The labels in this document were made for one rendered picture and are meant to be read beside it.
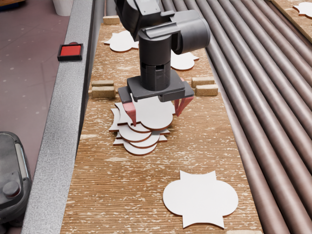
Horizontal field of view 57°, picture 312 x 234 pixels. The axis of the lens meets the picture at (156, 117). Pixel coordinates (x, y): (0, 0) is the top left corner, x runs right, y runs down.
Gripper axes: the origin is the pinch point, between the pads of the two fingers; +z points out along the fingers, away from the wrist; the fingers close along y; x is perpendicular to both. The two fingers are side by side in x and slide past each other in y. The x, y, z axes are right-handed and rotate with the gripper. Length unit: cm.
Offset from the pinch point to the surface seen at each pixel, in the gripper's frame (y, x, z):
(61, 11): 17, -289, 88
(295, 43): -60, -28, 7
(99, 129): 12.1, -5.8, 5.4
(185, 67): -16.0, -21.9, 4.3
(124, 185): 10.0, 10.9, 5.7
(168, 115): -3.2, -0.8, 1.3
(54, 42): 29, -232, 94
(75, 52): 13.2, -42.7, 5.3
